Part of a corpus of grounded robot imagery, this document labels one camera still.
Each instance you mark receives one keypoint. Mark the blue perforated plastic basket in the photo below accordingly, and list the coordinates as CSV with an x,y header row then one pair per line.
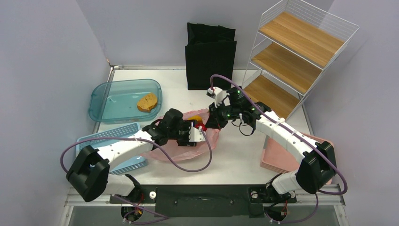
x,y
124,131

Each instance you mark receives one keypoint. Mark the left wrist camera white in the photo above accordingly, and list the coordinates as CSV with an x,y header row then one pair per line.
x,y
196,133

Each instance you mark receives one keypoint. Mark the teal transparent plastic tray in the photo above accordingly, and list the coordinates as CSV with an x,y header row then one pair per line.
x,y
116,102

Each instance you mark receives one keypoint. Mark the red chili pepper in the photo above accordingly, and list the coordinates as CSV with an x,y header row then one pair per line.
x,y
202,126

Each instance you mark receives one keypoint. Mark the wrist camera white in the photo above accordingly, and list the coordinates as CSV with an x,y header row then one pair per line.
x,y
216,94
196,133

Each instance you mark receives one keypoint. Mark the pink plastic grocery bag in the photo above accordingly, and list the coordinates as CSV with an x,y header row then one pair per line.
x,y
181,153

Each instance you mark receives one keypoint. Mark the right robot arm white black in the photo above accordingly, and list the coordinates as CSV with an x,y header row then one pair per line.
x,y
316,159

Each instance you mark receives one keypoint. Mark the yellow banana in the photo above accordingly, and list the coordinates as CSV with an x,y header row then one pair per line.
x,y
197,118

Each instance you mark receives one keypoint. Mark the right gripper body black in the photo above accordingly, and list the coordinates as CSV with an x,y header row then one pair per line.
x,y
226,111

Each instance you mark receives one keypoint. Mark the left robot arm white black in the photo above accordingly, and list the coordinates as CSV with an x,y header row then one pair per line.
x,y
90,172

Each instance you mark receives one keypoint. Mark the black fabric grocery bag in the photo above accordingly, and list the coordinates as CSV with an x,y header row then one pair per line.
x,y
210,50

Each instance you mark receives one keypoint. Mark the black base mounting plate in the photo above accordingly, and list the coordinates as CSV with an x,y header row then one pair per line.
x,y
207,200

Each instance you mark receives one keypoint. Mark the brown bread slice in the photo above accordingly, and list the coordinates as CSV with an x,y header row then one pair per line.
x,y
147,103

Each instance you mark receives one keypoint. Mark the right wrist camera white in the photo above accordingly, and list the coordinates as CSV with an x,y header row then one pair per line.
x,y
216,94

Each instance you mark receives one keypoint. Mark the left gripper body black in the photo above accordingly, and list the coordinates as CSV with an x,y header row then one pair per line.
x,y
181,133

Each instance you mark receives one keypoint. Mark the white wire wooden shelf rack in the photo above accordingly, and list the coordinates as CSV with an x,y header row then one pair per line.
x,y
295,43

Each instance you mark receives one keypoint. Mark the pink perforated plastic basket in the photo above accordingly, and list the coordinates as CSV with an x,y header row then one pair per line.
x,y
276,158

